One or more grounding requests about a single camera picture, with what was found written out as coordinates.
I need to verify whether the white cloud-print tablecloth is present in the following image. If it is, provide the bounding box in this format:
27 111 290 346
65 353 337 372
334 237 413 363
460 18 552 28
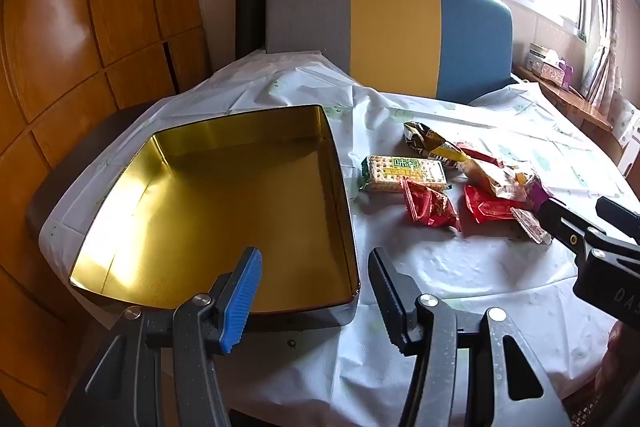
42 49 636 427

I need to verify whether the green white box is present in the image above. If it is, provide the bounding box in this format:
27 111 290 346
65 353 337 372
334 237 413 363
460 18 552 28
527 43 561 62

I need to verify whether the clear pastry packet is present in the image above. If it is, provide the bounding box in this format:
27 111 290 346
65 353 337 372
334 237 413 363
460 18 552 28
457 157 543 202

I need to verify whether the clear labelled snack packet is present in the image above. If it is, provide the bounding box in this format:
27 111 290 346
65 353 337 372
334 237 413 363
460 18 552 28
510 207 553 245

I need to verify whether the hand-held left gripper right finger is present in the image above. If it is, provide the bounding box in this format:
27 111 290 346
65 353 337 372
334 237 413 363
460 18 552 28
367 248 571 427

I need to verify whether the floral side curtain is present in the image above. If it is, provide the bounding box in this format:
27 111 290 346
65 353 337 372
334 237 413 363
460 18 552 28
570 0 631 118

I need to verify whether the grey yellow blue chair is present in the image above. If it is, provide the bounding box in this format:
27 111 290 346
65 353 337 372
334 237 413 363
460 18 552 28
265 0 516 105

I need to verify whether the wooden window ledge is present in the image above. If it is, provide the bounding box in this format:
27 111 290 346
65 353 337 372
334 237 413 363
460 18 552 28
515 66 613 132

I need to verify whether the patterned tissue box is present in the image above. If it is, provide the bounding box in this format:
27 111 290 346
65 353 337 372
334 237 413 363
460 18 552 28
525 57 568 84

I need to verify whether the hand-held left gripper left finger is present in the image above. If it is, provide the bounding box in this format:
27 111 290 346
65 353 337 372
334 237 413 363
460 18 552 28
55 247 263 427

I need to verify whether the gold-lined maroon tin box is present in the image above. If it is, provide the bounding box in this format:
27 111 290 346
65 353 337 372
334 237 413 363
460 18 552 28
67 104 362 333

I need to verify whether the yellow snack packet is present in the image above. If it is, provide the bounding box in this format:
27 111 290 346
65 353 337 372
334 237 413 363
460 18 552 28
403 121 476 168

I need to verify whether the black rolled mat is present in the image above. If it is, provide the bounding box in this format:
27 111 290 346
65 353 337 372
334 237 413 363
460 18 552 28
235 0 273 60

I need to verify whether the white dotted box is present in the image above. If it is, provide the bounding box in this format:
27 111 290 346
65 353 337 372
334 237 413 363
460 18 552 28
612 92 640 144

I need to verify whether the red white-edged snack packet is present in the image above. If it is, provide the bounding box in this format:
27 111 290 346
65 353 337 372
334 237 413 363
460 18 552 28
401 179 462 232

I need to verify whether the green cracker packet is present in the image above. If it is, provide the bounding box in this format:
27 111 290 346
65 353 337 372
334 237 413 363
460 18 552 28
360 155 453 195

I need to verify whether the purple snack packet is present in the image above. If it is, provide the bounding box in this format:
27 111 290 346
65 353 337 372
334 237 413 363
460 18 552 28
525 179 556 212

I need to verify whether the person's right hand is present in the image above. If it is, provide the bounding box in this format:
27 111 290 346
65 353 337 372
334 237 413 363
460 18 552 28
606 321 640 389

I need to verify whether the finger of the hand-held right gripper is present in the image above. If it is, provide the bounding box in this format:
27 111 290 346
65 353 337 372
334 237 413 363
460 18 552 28
595 196 640 248
538 198 608 258

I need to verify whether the large red snack packet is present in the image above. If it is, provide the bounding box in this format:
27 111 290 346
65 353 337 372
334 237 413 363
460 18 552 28
462 184 531 225

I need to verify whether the small red gold-print bar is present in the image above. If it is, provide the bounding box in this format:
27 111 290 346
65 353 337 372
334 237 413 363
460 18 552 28
457 143 506 168

